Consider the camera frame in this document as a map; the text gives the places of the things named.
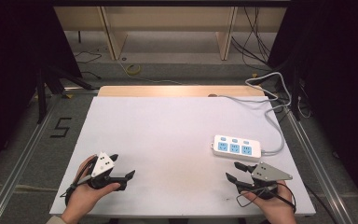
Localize aluminium floor rail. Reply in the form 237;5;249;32
0;88;100;224
284;106;355;224

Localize black curtain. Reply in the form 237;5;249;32
0;0;83;181
266;0;358;216

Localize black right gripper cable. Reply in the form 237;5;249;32
236;181;297;215

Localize person's left hand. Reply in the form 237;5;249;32
60;154;121;224

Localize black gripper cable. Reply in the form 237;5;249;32
60;157;98;207
236;181;297;215

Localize black metal stand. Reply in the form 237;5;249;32
35;65;95;125
290;66;303;121

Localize grey power strip cable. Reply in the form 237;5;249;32
218;71;293;157

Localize thin black floor cable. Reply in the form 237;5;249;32
74;49;103;80

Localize person's right hand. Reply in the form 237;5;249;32
241;180;298;224

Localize light wooden shelf unit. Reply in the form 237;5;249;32
53;6;289;62

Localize white power strip blue sockets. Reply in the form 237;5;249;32
211;133;263;163

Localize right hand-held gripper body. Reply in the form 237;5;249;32
235;161;294;200

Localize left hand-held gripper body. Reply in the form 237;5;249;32
87;151;129;191

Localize bundle of black floor cables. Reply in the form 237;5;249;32
230;7;278;71

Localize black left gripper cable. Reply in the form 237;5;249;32
60;157;98;207

